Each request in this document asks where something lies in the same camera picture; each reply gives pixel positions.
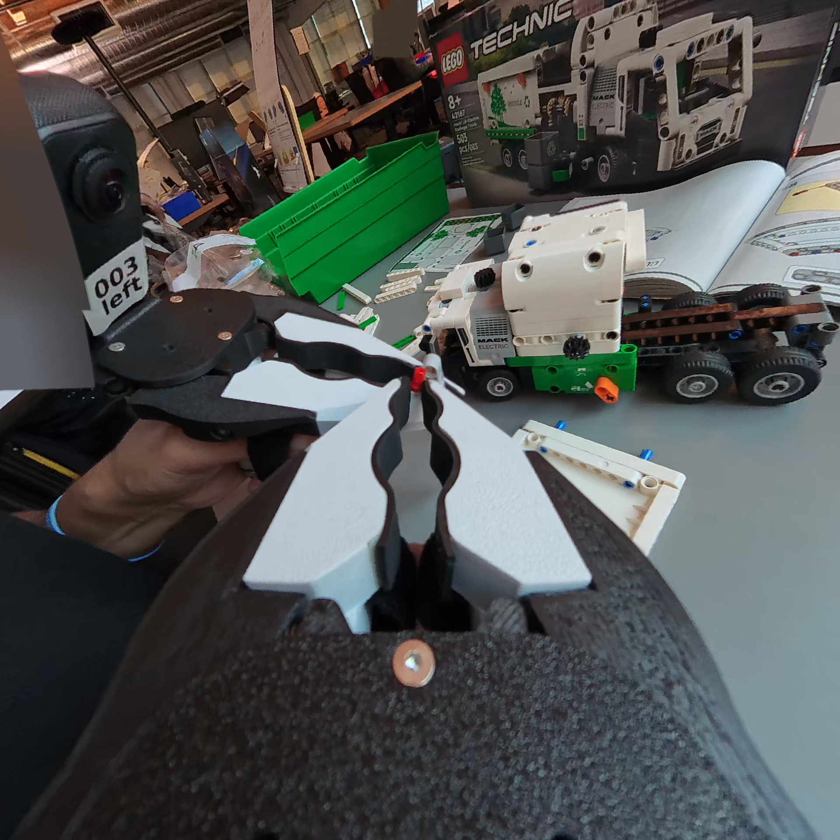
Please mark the person's left hand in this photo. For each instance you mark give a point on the person's left hand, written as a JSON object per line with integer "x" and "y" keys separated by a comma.
{"x": 164, "y": 485}

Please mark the brown clipboard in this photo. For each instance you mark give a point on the brown clipboard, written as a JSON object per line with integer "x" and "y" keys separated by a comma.
{"x": 292, "y": 138}

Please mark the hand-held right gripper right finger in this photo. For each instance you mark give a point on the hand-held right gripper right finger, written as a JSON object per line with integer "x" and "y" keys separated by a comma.
{"x": 518, "y": 505}

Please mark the thin green lego piece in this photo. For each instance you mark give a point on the thin green lego piece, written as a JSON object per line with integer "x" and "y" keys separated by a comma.
{"x": 407, "y": 340}

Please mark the white green lego truck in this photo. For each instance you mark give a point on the white green lego truck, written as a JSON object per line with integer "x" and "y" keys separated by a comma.
{"x": 564, "y": 289}

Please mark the wooden workbench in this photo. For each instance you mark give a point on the wooden workbench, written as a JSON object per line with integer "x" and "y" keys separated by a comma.
{"x": 354, "y": 111}

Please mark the green plastic bin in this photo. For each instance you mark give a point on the green plastic bin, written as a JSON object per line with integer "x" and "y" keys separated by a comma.
{"x": 354, "y": 216}

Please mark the white lego panel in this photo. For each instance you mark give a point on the white lego panel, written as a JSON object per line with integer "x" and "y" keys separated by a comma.
{"x": 617, "y": 485}

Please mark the dark bag with yellow stripe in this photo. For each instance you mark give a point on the dark bag with yellow stripe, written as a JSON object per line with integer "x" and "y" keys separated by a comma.
{"x": 39, "y": 459}

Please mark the white lego beam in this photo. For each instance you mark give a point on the white lego beam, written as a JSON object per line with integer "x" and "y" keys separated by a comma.
{"x": 394, "y": 293}
{"x": 401, "y": 278}

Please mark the green white sticker sheet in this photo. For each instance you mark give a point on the green white sticker sheet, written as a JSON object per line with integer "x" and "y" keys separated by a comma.
{"x": 446, "y": 246}

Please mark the red lego pin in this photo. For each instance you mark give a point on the red lego pin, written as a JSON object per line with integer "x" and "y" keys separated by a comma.
{"x": 418, "y": 379}

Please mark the person's left forearm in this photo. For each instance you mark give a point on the person's left forearm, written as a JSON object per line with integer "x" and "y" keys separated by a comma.
{"x": 52, "y": 623}

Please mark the clear plastic bags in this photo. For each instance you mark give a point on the clear plastic bags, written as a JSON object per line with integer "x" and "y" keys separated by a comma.
{"x": 210, "y": 262}

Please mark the light grey lego connector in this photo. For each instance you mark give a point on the light grey lego connector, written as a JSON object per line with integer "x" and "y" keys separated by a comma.
{"x": 433, "y": 367}

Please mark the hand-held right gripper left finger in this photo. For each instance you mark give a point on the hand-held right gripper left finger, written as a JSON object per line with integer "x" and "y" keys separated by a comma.
{"x": 328, "y": 499}

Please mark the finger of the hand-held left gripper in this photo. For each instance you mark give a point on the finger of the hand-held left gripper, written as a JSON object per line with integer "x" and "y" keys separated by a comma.
{"x": 282, "y": 390}
{"x": 328, "y": 331}

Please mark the dark grey lego part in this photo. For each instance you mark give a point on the dark grey lego part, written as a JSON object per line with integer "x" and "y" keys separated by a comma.
{"x": 502, "y": 239}

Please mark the black pole with round disc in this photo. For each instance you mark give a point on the black pole with round disc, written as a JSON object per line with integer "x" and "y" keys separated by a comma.
{"x": 82, "y": 29}

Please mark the lego set box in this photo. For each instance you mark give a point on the lego set box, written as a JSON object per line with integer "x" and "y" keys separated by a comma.
{"x": 525, "y": 79}

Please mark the short white lego piece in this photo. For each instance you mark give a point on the short white lego piece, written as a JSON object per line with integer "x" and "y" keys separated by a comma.
{"x": 358, "y": 293}

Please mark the blue wristband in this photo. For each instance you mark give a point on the blue wristband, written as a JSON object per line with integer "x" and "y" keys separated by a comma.
{"x": 56, "y": 518}

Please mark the open instruction booklet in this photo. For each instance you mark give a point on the open instruction booklet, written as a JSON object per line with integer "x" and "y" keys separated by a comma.
{"x": 709, "y": 216}

